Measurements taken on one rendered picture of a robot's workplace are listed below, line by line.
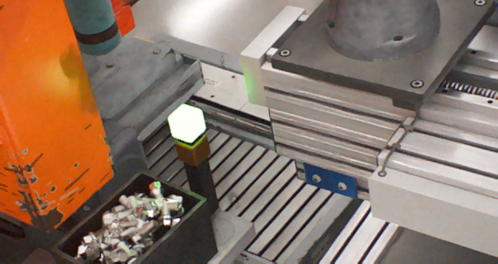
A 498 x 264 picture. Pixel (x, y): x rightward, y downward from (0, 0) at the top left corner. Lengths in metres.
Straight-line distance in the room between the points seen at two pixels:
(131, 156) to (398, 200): 0.79
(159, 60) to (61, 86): 0.94
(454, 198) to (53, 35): 0.62
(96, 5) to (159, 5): 1.12
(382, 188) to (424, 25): 0.22
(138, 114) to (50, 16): 0.94
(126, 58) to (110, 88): 0.12
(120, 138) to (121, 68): 0.53
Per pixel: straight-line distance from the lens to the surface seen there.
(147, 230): 1.53
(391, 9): 1.33
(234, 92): 2.58
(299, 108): 1.48
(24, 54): 1.50
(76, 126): 1.61
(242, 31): 2.94
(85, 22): 2.04
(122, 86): 2.43
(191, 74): 2.55
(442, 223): 1.30
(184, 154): 1.61
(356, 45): 1.34
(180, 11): 3.08
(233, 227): 1.68
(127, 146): 1.98
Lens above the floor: 1.61
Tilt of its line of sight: 38 degrees down
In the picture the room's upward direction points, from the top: 11 degrees counter-clockwise
